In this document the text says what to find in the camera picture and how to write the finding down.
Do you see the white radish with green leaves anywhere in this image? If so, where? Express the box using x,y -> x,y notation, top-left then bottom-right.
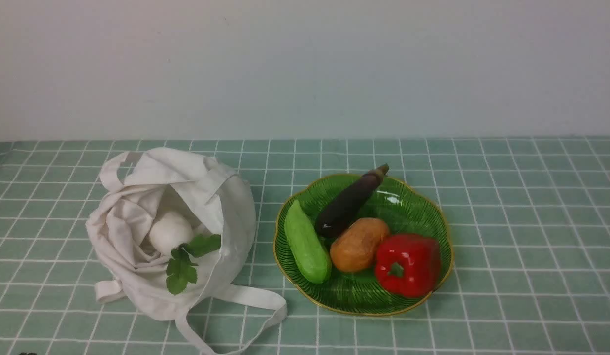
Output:
148,211 -> 221,295

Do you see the white cloth tote bag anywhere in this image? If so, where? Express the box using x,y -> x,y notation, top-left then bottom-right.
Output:
86,147 -> 287,355

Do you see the dark purple eggplant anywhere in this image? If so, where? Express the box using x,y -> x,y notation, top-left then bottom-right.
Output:
314,164 -> 390,239

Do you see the light green cucumber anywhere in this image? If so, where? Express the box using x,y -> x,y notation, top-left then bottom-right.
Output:
283,200 -> 332,284

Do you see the brown potato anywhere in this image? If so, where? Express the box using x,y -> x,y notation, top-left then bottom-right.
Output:
330,217 -> 390,273

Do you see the green leaf-shaped plate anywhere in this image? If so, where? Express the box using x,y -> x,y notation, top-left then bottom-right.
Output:
273,173 -> 454,316

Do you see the red bell pepper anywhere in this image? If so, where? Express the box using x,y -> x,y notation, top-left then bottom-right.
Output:
374,233 -> 441,298

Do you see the green checkered tablecloth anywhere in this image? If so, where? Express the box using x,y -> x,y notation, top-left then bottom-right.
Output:
0,137 -> 610,355

